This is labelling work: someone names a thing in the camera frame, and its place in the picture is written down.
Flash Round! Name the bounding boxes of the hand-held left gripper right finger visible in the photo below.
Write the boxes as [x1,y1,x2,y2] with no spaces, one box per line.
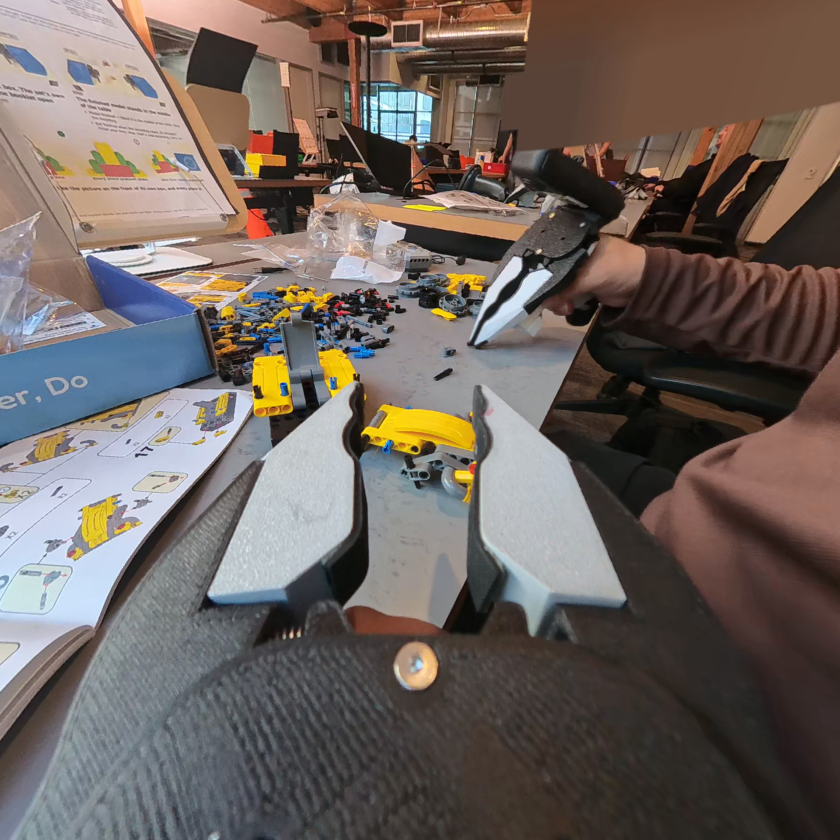
[466,385,628,639]

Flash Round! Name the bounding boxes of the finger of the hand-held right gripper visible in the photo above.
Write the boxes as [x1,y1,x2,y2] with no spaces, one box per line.
[476,266,557,349]
[467,255,536,347]

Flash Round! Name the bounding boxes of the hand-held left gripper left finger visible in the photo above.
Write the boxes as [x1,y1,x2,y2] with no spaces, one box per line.
[207,382,370,611]

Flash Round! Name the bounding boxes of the yellow grey toy vehicle assembly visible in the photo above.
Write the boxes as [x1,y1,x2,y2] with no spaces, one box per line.
[361,403,479,505]

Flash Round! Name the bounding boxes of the person's right forearm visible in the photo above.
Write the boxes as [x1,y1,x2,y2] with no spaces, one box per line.
[600,244,840,376]

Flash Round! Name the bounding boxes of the person's right hand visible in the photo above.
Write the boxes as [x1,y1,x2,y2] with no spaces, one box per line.
[546,236,649,316]

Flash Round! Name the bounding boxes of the group of toy wheels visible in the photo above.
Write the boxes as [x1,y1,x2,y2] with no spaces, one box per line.
[397,272,490,317]

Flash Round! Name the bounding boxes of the long wooden table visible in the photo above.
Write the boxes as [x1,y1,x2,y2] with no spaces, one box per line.
[314,190,651,244]

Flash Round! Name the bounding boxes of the white printed paper sheet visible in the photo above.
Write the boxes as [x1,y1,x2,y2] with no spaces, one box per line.
[423,192,519,212]

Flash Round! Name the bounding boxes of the black battery box yellow beams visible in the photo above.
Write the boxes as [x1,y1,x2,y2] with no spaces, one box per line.
[251,311,361,447]

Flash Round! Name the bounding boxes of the clear plastic bag white slip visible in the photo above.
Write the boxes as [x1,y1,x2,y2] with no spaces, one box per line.
[307,193,408,284]

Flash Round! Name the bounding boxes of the black monitor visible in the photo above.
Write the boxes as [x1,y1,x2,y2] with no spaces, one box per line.
[340,121,414,194]

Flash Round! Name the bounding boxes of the pile of small building pieces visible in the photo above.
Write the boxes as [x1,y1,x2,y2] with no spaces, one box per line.
[200,282,411,385]

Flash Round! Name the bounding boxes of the black office chair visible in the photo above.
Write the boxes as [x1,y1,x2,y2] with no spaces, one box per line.
[554,308,815,427]

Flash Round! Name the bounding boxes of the open instruction booklet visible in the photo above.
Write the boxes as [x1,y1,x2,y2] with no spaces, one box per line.
[0,387,255,739]

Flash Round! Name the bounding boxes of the blue cardboard kit box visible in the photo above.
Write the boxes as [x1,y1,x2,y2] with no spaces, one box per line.
[0,118,217,447]

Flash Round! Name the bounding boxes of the yellow sticker sheet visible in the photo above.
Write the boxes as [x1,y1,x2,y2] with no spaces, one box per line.
[154,270,266,309]

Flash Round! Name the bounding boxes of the red yellow black bins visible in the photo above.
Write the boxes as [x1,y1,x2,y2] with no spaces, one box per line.
[246,130,301,179]

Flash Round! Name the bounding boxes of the white flat pad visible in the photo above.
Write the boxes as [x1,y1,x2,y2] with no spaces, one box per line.
[98,246,214,278]

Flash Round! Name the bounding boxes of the cardboard box black flap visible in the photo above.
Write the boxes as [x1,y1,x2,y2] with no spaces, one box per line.
[185,26,258,152]

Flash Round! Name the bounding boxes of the wooden framed sign board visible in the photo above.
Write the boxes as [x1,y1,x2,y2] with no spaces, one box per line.
[0,0,249,250]

